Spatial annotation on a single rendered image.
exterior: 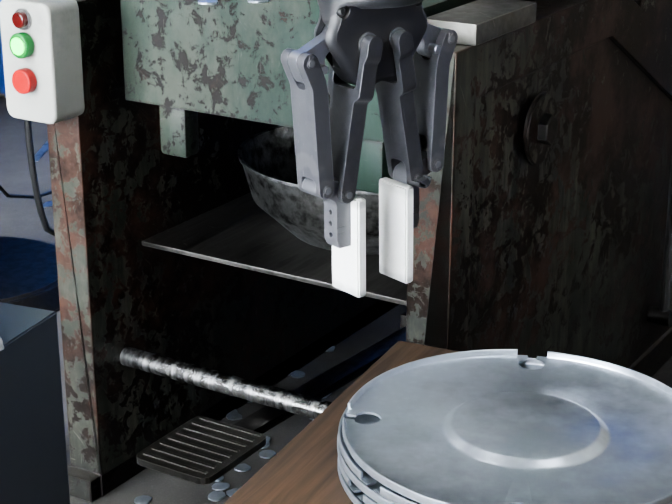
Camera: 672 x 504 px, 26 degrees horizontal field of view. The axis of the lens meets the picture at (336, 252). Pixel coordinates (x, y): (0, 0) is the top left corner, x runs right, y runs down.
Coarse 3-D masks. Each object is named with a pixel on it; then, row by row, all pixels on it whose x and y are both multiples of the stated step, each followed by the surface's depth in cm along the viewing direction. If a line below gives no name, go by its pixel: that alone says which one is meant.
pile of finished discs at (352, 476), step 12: (528, 360) 129; (360, 420) 119; (372, 420) 119; (348, 456) 112; (348, 468) 112; (360, 468) 111; (348, 480) 112; (360, 480) 111; (372, 480) 109; (348, 492) 112; (360, 492) 113; (372, 492) 108; (384, 492) 107; (396, 492) 108
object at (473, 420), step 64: (384, 384) 123; (448, 384) 123; (512, 384) 123; (576, 384) 123; (640, 384) 123; (384, 448) 112; (448, 448) 112; (512, 448) 111; (576, 448) 111; (640, 448) 112
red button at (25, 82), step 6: (18, 72) 160; (24, 72) 160; (30, 72) 160; (12, 78) 161; (18, 78) 160; (24, 78) 160; (30, 78) 160; (18, 84) 161; (24, 84) 160; (30, 84) 160; (36, 84) 161; (18, 90) 161; (24, 90) 160; (30, 90) 160
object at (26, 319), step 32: (0, 320) 120; (32, 320) 120; (0, 352) 115; (32, 352) 119; (0, 384) 115; (32, 384) 120; (0, 416) 116; (32, 416) 120; (0, 448) 117; (32, 448) 121; (64, 448) 126; (0, 480) 117; (32, 480) 122; (64, 480) 127
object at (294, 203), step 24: (264, 144) 190; (288, 144) 193; (264, 168) 189; (288, 168) 193; (264, 192) 174; (288, 192) 170; (360, 192) 166; (288, 216) 173; (312, 216) 170; (312, 240) 176
